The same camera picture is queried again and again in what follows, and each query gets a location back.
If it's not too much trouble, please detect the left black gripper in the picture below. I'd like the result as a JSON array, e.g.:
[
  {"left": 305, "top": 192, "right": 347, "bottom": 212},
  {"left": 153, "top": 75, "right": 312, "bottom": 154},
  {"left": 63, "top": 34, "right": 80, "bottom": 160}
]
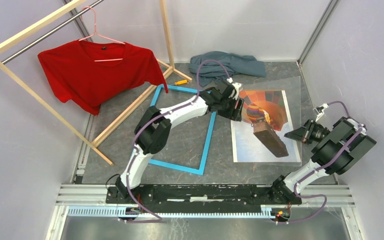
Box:
[{"left": 216, "top": 95, "right": 244, "bottom": 123}]

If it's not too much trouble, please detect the hot-air balloon photo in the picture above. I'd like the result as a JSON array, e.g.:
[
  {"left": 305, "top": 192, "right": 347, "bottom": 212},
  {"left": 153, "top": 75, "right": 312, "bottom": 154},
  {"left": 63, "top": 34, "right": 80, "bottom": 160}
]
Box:
[{"left": 230, "top": 90, "right": 302, "bottom": 164}]

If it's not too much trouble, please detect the yellow handled screwdriver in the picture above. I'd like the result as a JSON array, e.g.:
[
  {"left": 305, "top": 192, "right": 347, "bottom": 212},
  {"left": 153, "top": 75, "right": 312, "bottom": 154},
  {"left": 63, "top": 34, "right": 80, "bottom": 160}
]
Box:
[{"left": 174, "top": 79, "right": 189, "bottom": 86}]

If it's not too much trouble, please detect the blue picture frame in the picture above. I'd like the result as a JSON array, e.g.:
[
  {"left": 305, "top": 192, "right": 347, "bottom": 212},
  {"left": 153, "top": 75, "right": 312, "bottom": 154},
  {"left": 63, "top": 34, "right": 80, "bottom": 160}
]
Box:
[{"left": 149, "top": 84, "right": 216, "bottom": 176}]

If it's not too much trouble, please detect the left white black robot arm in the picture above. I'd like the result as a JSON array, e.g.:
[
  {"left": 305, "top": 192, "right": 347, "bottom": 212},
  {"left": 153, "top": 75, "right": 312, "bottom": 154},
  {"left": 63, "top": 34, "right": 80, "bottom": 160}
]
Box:
[{"left": 115, "top": 78, "right": 244, "bottom": 204}]

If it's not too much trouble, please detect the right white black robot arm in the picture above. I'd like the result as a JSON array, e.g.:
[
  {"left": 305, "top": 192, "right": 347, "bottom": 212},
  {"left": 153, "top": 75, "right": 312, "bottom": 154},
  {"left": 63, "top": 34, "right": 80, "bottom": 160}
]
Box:
[{"left": 267, "top": 117, "right": 377, "bottom": 204}]

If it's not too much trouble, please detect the grey-blue crumpled cloth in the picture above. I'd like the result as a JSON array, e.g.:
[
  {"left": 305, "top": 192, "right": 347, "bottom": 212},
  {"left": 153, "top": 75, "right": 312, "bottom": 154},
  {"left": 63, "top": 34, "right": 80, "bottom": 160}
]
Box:
[{"left": 188, "top": 51, "right": 267, "bottom": 87}]

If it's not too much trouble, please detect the aluminium corner profile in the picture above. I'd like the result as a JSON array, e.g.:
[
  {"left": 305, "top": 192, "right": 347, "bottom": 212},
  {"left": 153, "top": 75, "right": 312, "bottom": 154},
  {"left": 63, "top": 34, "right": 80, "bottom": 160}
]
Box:
[{"left": 296, "top": 0, "right": 340, "bottom": 66}]

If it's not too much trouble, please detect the red t-shirt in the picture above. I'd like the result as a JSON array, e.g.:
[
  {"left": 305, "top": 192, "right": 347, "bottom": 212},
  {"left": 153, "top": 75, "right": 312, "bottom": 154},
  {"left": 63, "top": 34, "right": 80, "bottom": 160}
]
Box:
[{"left": 37, "top": 40, "right": 169, "bottom": 115}]

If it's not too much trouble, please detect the pink clothes hanger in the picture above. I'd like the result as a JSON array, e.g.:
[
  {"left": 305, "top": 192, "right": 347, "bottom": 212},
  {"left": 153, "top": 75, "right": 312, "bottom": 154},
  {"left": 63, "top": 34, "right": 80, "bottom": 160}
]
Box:
[{"left": 78, "top": 5, "right": 127, "bottom": 63}]

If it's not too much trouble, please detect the wooden clothes rack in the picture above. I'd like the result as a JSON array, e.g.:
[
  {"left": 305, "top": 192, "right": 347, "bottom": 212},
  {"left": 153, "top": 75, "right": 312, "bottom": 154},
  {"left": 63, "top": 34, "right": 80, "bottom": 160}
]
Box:
[{"left": 0, "top": 0, "right": 194, "bottom": 167}]

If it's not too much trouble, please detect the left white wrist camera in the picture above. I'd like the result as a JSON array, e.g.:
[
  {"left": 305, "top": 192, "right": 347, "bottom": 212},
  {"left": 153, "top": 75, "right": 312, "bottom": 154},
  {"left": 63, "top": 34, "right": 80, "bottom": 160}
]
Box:
[{"left": 226, "top": 77, "right": 243, "bottom": 100}]

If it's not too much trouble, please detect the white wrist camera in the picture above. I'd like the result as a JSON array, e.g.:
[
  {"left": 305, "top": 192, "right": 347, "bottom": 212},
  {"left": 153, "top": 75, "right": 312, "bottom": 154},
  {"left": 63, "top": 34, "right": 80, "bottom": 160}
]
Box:
[
  {"left": 313, "top": 103, "right": 329, "bottom": 122},
  {"left": 226, "top": 77, "right": 243, "bottom": 100}
]

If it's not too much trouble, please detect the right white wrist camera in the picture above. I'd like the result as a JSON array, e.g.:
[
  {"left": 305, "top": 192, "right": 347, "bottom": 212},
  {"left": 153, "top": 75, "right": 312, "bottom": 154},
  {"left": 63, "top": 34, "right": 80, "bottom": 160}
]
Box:
[{"left": 313, "top": 103, "right": 329, "bottom": 122}]

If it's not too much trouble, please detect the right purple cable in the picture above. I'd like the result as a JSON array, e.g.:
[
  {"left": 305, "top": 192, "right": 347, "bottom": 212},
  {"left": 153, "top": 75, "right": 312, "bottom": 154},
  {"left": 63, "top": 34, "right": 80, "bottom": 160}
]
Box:
[{"left": 274, "top": 100, "right": 365, "bottom": 225}]

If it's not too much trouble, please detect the purple cable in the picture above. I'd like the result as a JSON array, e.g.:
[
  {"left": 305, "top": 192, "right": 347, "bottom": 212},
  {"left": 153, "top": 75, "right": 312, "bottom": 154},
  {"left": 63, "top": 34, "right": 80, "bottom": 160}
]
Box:
[
  {"left": 125, "top": 59, "right": 234, "bottom": 223},
  {"left": 274, "top": 100, "right": 365, "bottom": 225}
]

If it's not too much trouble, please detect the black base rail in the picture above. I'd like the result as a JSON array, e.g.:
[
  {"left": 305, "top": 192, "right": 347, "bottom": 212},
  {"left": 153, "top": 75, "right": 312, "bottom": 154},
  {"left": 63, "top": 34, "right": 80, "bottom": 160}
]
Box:
[{"left": 105, "top": 184, "right": 302, "bottom": 213}]

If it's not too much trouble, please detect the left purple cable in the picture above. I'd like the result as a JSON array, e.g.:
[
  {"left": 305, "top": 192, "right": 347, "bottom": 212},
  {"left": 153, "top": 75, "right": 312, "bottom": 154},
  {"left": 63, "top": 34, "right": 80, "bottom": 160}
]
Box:
[{"left": 125, "top": 59, "right": 234, "bottom": 223}]

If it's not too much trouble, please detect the grey slotted cable duct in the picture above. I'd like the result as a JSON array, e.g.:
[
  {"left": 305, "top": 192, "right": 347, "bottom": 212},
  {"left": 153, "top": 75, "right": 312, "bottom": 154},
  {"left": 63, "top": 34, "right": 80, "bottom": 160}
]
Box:
[{"left": 67, "top": 205, "right": 290, "bottom": 220}]

